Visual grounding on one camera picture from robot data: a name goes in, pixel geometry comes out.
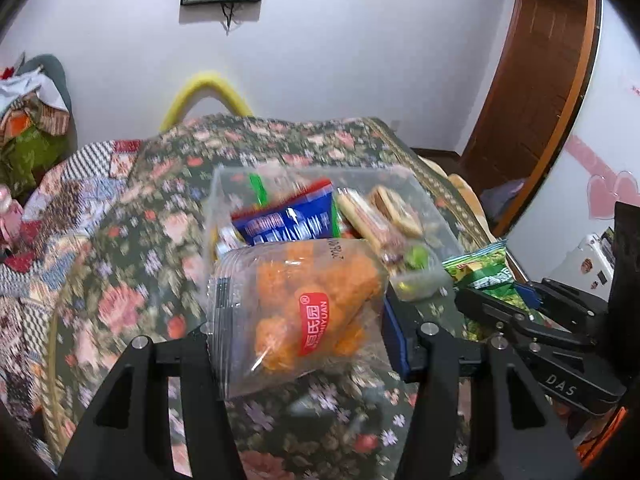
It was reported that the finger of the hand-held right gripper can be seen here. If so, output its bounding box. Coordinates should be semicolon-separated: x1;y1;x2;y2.
515;280;608;346
455;286;626;416

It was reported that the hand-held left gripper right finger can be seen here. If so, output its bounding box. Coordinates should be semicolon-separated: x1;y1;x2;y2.
382;292;586;480

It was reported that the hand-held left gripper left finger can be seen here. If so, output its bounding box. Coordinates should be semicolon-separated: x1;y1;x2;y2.
57;325;246;480

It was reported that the green jelly cup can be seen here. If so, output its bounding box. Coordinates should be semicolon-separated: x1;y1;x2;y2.
390;245;453;301

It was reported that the clear packet of orange snack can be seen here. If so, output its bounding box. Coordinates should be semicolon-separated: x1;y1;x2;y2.
207;239;390;401

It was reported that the clear plastic container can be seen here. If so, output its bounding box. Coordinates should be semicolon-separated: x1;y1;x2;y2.
205;165;463;301

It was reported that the blue and red cracker packet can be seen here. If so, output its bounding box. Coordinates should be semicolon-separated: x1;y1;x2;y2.
231;179;335;247

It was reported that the white box with stickers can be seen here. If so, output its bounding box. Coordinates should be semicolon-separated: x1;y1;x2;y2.
562;232;618;301

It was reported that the pink heart sticker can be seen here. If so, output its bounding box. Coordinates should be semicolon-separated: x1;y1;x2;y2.
587;170;638;221

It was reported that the blue-grey cloth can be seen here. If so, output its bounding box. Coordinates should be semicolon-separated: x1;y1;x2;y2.
480;180;526;226

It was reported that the beige cushion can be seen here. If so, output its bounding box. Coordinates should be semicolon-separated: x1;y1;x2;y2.
447;174;488;226

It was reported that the white fridge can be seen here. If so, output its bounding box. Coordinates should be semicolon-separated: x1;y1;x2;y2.
505;0;640;306

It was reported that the patchwork quilt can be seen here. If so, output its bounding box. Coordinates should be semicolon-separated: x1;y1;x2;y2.
0;140;146;461

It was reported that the brown wooden door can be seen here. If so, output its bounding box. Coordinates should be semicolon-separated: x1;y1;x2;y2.
462;0;601;221

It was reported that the pink toy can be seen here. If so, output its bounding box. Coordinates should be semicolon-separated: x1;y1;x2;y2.
0;185;26;251

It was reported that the yellow hoop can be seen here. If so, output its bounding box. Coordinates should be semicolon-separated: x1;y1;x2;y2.
160;72;253;133

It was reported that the pile of clothes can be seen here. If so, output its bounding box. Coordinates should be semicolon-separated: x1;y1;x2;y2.
0;67;71;201

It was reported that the grey chair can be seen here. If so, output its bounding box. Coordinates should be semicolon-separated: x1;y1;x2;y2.
20;54;76;111

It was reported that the black cable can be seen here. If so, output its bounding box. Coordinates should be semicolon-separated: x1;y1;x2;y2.
220;2;241;36

